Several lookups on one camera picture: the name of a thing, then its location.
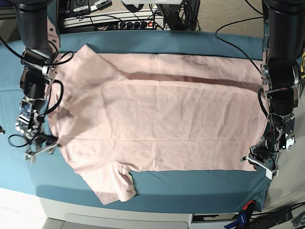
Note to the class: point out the orange blue clamp bottom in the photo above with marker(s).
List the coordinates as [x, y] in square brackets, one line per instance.
[243, 217]

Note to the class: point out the pink T-shirt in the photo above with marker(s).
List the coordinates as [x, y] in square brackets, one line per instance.
[153, 112]

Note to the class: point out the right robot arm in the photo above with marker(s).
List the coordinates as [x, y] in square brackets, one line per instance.
[40, 59]

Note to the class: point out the teal table cloth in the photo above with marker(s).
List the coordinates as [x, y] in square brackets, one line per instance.
[166, 192]

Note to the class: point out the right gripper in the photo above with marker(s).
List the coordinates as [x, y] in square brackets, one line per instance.
[42, 143]

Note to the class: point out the black power strip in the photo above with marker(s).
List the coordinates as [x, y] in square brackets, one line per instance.
[133, 25]

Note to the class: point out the yellow handled pliers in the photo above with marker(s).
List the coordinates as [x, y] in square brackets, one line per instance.
[303, 69]

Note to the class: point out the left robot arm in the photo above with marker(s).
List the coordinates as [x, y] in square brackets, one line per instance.
[282, 79]

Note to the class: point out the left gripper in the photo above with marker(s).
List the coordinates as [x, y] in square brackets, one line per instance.
[260, 156]

